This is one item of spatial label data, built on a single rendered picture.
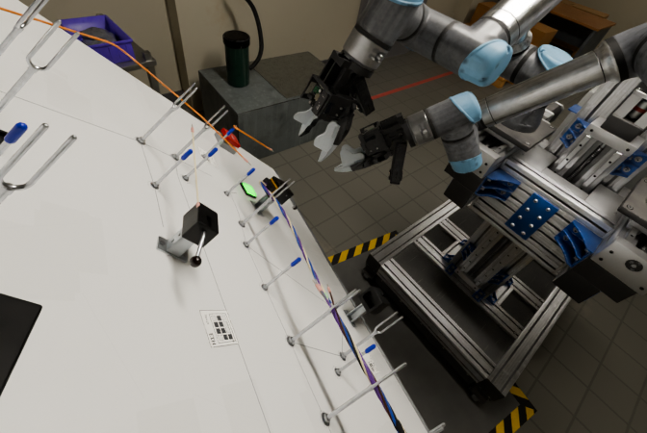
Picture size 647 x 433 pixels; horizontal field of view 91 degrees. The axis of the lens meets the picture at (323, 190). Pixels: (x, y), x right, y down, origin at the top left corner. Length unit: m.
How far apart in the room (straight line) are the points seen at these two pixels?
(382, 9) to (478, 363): 1.55
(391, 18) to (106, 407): 0.59
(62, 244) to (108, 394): 0.15
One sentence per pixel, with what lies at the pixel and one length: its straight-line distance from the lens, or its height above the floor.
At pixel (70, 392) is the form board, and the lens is 0.34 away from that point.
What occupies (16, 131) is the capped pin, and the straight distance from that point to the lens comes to 0.36.
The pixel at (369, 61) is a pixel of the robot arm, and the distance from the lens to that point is 0.60.
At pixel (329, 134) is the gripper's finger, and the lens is 0.65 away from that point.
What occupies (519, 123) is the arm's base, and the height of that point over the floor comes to 1.19.
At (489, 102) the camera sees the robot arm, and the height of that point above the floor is 1.32.
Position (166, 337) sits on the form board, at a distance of 0.40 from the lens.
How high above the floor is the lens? 1.69
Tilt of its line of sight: 46 degrees down
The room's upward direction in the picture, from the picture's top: 13 degrees clockwise
